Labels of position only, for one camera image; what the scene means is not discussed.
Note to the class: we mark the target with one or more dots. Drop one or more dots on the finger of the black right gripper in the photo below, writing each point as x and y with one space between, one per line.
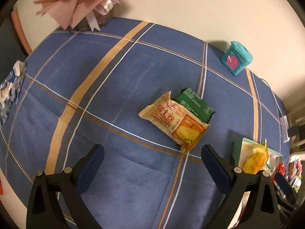
286 196

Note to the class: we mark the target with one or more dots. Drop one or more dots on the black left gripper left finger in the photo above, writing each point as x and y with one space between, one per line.
44 210

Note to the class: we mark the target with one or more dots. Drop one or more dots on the small red snack packet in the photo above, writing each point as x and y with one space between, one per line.
279 169

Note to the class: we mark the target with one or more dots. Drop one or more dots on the yellow transparent snack pack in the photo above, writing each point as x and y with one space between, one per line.
257 161

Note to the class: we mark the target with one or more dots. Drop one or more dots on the colourful clutter pile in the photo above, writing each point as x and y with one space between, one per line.
295 172

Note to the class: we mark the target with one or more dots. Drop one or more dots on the black power adapter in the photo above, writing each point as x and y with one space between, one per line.
293 131

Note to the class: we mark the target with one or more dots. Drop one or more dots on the white tray with green rim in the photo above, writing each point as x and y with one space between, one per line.
244 148

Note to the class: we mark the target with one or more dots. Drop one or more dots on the white power strip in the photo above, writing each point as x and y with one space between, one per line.
284 127

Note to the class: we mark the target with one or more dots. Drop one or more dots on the blue plaid tablecloth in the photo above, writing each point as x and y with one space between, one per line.
98 83

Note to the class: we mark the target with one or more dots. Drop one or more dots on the blue white tissue pack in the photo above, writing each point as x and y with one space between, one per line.
10 89

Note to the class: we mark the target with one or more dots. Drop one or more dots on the yellow egg roll snack pack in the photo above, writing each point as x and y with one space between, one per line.
176 121

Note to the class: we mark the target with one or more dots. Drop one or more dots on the dark green snack pack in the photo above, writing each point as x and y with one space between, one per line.
195 104

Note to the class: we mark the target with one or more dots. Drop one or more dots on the teal toy house box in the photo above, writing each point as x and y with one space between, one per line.
236 58

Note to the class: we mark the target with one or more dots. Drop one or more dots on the pink flower bouquet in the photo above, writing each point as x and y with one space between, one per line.
81 0

